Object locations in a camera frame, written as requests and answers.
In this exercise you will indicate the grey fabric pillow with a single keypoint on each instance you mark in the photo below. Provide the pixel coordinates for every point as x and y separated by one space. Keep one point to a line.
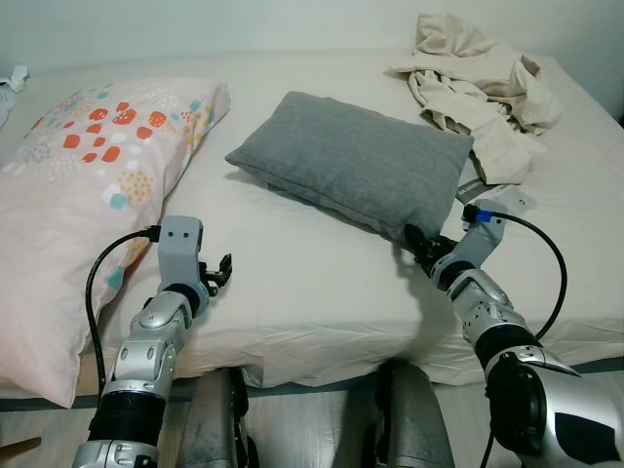
361 161

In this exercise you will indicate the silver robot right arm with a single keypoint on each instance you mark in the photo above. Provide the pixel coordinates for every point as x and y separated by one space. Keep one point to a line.
497 322

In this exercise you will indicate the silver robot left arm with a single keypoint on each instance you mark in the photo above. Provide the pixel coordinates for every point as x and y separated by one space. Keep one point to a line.
146 351

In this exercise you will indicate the pink floral pillow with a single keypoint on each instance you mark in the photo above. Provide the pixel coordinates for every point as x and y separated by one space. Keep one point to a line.
78 195

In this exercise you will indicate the white paper tag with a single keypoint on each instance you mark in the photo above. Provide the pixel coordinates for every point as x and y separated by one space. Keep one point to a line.
514 200

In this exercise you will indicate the white bed mattress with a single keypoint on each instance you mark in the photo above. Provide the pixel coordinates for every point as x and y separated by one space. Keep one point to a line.
322 283

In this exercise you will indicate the dark grey robot left leg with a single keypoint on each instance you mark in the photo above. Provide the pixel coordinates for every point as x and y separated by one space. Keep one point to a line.
214 419

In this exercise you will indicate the dark grey robot leg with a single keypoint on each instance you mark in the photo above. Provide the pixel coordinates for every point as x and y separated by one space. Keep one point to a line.
214 419
409 419

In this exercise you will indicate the beige crumpled cloth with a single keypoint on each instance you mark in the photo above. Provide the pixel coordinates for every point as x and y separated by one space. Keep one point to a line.
478 88

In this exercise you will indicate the dark grey robot right leg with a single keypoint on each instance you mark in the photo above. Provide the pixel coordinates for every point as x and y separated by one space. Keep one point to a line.
409 419

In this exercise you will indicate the white crumpled cloth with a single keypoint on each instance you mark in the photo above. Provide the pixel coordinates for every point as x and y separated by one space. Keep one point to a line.
12 88

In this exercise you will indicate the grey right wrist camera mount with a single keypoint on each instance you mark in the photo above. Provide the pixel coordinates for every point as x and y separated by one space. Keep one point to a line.
485 239

